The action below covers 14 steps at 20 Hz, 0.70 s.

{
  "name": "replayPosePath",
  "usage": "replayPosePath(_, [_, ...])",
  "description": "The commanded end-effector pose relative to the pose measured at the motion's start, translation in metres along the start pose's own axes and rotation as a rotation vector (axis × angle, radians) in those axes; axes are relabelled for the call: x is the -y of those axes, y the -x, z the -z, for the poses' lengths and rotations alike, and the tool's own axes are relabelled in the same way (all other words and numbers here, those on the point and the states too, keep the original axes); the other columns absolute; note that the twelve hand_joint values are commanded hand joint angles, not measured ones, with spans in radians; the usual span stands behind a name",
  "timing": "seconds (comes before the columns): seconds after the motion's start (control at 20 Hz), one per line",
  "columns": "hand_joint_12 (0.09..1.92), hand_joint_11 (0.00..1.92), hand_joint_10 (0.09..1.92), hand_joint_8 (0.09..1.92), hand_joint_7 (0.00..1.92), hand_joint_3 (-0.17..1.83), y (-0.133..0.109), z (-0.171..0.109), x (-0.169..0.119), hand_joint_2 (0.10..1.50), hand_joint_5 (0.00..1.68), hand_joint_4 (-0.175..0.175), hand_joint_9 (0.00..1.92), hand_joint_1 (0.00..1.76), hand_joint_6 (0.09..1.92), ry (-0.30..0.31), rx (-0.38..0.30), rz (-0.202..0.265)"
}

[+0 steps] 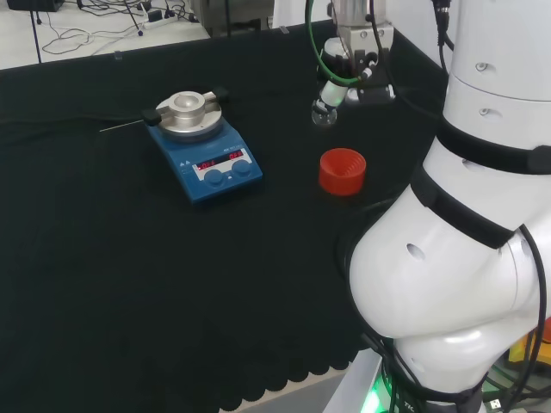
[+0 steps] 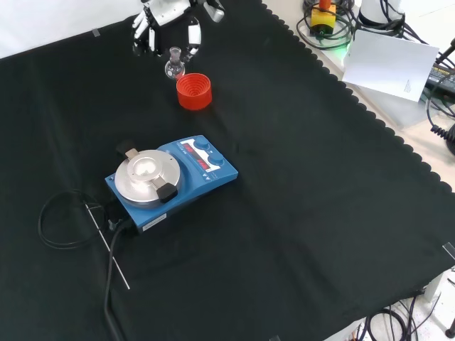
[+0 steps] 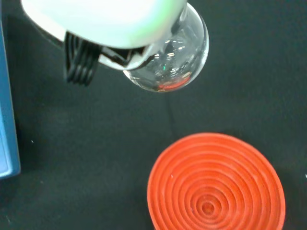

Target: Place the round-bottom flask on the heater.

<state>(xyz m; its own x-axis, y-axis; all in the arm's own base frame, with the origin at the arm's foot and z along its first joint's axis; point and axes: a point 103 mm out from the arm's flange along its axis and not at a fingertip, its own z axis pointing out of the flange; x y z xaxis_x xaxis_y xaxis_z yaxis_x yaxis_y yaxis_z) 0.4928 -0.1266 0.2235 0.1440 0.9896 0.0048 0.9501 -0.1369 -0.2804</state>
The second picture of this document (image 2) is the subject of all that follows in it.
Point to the yellow stop button box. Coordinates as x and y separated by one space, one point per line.
322 17

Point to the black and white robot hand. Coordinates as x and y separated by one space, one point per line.
167 12

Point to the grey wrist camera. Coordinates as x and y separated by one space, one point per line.
215 10

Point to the pale white board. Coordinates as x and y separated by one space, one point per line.
387 64

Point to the blue heater with steel plate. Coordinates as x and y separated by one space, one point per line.
209 177

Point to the black bench cloth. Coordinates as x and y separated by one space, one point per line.
284 199

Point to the clear tape strip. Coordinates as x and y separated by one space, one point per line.
450 252
95 33

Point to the clear round-bottom glass flask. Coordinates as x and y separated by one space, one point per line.
174 69

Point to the black power adapter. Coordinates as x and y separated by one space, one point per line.
442 76

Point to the thin steel probe rod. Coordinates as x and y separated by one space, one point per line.
110 252

